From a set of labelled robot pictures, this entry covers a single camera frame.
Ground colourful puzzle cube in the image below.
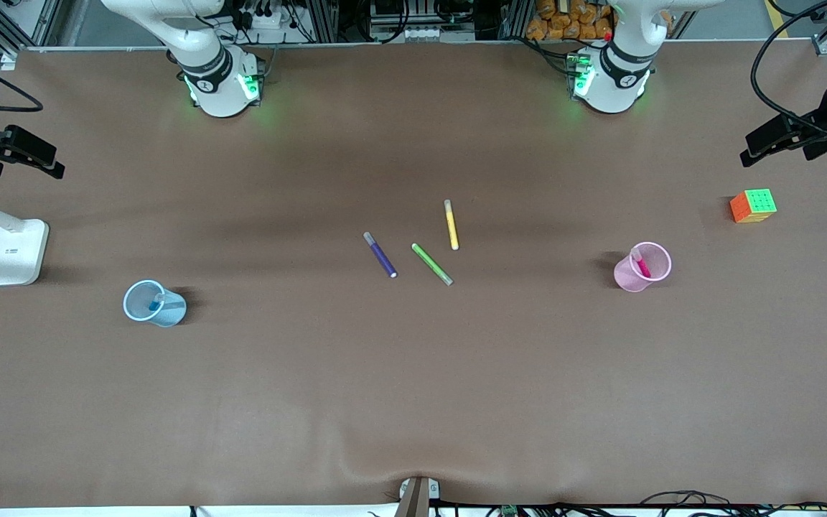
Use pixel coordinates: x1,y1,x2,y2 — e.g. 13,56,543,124
729,188,778,224

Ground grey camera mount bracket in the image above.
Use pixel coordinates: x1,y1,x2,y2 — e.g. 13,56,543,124
394,475,441,517

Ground pink plastic cup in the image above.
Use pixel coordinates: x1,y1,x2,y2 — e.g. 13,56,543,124
613,241,672,293

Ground white power strip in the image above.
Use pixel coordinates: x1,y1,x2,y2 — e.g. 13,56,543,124
236,0,292,29

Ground light blue plastic cup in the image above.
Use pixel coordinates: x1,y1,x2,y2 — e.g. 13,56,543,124
123,279,188,328

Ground green marker with clear cap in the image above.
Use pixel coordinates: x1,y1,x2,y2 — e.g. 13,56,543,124
411,243,454,287

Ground orange snack bag pile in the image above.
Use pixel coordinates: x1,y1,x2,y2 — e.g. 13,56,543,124
526,0,613,42

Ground purple marker with clear cap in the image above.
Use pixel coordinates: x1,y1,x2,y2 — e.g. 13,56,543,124
363,231,398,279

